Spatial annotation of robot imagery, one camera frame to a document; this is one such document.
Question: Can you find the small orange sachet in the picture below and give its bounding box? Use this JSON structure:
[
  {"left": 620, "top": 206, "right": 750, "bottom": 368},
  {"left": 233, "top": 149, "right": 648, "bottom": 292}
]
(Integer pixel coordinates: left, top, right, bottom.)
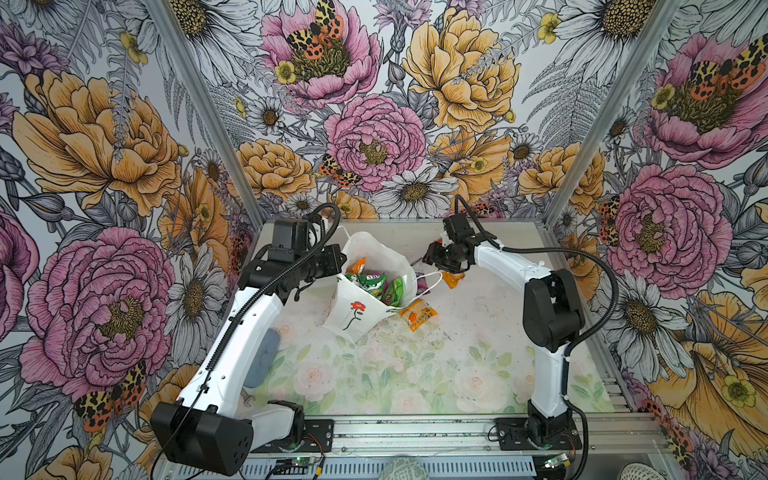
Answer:
[{"left": 442, "top": 271, "right": 465, "bottom": 289}]

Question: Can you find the green chips bag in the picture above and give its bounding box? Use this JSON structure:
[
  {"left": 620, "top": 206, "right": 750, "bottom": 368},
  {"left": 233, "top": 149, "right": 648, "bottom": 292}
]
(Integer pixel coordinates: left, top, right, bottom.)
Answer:
[{"left": 381, "top": 277, "right": 405, "bottom": 307}]

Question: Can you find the white paper bag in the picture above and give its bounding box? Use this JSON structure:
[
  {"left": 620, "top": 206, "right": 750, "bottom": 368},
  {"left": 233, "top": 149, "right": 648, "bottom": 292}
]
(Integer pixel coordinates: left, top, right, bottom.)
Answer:
[{"left": 323, "top": 231, "right": 441, "bottom": 342}]

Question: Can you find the green yellow candy packet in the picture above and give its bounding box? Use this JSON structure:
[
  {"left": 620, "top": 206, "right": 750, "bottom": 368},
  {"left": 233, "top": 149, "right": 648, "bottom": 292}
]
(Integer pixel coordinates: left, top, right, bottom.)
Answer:
[{"left": 345, "top": 273, "right": 388, "bottom": 299}]

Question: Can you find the small purple snack bag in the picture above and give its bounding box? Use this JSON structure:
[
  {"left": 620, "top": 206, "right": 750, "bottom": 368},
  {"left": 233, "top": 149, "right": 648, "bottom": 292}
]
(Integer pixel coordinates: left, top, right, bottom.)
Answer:
[{"left": 416, "top": 273, "right": 432, "bottom": 296}]

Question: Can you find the red orange snack packet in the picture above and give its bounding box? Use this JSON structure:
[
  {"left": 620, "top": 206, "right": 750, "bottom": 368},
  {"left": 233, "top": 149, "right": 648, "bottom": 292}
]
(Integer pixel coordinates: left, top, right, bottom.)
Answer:
[{"left": 346, "top": 257, "right": 367, "bottom": 275}]

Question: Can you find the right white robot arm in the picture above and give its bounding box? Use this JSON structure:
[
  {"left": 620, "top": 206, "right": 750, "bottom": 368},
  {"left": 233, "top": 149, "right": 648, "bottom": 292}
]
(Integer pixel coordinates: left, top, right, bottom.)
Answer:
[{"left": 423, "top": 195, "right": 620, "bottom": 449}]

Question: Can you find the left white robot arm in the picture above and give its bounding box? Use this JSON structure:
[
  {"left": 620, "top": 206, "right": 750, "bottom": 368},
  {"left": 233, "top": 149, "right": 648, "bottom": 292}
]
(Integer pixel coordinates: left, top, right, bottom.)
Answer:
[{"left": 150, "top": 203, "right": 346, "bottom": 476}]

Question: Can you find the grey oval case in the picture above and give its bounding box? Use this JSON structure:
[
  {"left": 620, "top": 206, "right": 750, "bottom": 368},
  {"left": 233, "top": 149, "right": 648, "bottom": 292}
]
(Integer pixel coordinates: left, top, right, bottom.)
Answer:
[{"left": 243, "top": 329, "right": 281, "bottom": 389}]

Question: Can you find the floral table mat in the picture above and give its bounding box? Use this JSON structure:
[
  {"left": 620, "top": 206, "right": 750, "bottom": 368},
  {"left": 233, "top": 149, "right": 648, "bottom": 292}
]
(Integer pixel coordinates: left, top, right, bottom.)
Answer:
[{"left": 239, "top": 281, "right": 613, "bottom": 416}]

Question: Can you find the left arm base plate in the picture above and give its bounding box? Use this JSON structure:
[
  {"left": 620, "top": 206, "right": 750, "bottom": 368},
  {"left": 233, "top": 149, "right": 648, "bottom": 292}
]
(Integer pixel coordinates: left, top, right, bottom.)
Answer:
[{"left": 253, "top": 419, "right": 335, "bottom": 454}]

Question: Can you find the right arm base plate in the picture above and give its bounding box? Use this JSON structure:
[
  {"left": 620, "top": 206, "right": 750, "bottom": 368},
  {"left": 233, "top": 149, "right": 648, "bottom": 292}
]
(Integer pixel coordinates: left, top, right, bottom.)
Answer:
[{"left": 494, "top": 417, "right": 582, "bottom": 451}]

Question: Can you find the aluminium front rail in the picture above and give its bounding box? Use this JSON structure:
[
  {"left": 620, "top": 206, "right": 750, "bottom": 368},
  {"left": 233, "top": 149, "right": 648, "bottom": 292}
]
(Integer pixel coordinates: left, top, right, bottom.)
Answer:
[{"left": 157, "top": 413, "right": 670, "bottom": 460}]

